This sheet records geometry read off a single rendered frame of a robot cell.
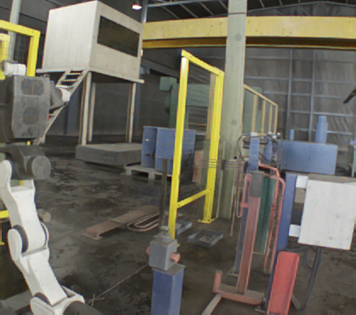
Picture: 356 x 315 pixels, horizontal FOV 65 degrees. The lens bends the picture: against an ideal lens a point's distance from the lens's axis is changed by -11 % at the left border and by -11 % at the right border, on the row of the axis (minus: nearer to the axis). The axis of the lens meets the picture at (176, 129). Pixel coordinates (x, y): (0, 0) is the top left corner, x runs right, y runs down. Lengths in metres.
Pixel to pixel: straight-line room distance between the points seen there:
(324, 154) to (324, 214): 6.48
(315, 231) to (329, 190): 0.25
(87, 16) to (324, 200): 9.99
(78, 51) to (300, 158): 7.60
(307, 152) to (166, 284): 7.09
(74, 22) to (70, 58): 1.28
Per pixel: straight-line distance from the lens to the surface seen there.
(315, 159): 8.29
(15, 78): 1.49
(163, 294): 1.54
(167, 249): 1.43
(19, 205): 1.61
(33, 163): 1.46
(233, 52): 4.13
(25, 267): 1.66
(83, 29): 10.86
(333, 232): 1.87
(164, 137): 6.24
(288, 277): 2.13
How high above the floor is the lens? 1.23
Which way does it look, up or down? 2 degrees down
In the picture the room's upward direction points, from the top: 5 degrees clockwise
